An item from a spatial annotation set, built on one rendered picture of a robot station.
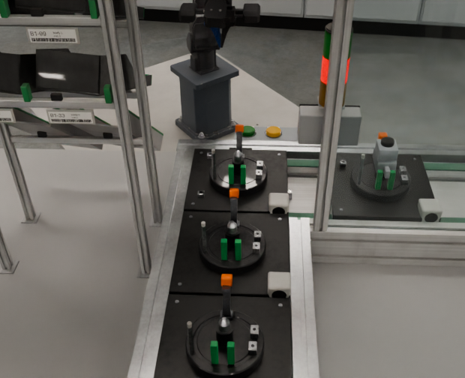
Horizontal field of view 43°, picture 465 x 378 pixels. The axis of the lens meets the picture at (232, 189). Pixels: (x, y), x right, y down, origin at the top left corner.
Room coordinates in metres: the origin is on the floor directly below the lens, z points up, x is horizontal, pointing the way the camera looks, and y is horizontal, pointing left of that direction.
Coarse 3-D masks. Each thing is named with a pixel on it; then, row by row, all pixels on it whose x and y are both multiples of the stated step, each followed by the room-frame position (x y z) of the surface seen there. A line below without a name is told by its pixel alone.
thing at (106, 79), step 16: (64, 48) 1.13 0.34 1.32; (48, 64) 1.01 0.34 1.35; (64, 64) 1.00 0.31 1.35; (80, 64) 1.00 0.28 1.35; (96, 64) 0.99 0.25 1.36; (128, 64) 1.11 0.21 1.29; (48, 80) 1.00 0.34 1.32; (64, 80) 0.99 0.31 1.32; (80, 80) 0.99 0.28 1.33; (96, 80) 0.98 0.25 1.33; (128, 80) 1.10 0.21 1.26
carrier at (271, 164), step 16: (192, 160) 1.21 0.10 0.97; (208, 160) 1.21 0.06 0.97; (224, 160) 1.18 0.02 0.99; (240, 160) 1.13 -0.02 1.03; (256, 160) 1.18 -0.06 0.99; (272, 160) 1.20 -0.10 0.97; (192, 176) 1.15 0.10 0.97; (208, 176) 1.14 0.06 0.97; (224, 176) 1.12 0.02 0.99; (240, 176) 1.12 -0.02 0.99; (256, 176) 1.10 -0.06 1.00; (272, 176) 1.14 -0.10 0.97; (192, 192) 1.09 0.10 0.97; (208, 192) 1.08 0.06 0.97; (224, 192) 1.08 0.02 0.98; (240, 192) 1.07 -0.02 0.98; (256, 192) 1.08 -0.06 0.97; (272, 192) 1.08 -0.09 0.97; (192, 208) 1.03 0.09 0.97; (208, 208) 1.03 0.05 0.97; (224, 208) 1.02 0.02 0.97; (240, 208) 1.02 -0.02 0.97; (256, 208) 1.02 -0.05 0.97; (272, 208) 1.01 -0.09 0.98; (288, 208) 1.01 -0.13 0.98
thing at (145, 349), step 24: (168, 192) 1.10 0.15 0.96; (168, 216) 1.01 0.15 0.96; (168, 240) 0.94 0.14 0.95; (168, 264) 0.86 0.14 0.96; (168, 288) 0.80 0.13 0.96; (312, 288) 0.79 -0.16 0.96; (144, 312) 0.74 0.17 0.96; (312, 312) 0.73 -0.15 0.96; (144, 336) 0.68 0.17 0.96; (312, 336) 0.67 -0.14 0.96; (144, 360) 0.63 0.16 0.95; (312, 360) 0.62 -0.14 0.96
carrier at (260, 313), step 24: (168, 312) 0.73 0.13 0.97; (192, 312) 0.73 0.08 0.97; (216, 312) 0.71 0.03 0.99; (240, 312) 0.71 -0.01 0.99; (264, 312) 0.73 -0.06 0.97; (288, 312) 0.72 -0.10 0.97; (168, 336) 0.67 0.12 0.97; (192, 336) 0.62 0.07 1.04; (216, 336) 0.65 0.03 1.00; (240, 336) 0.66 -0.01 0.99; (264, 336) 0.67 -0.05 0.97; (288, 336) 0.67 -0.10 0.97; (168, 360) 0.62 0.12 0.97; (192, 360) 0.61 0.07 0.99; (216, 360) 0.60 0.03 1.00; (240, 360) 0.61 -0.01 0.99; (264, 360) 0.62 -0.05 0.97; (288, 360) 0.62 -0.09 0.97
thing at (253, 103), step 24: (168, 72) 1.88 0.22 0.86; (240, 72) 1.87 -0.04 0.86; (168, 96) 1.72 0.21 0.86; (240, 96) 1.71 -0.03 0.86; (264, 96) 1.71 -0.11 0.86; (168, 120) 1.57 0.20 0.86; (240, 120) 1.57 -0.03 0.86; (264, 120) 1.56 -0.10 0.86; (288, 120) 1.56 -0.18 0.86; (168, 144) 1.44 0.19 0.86
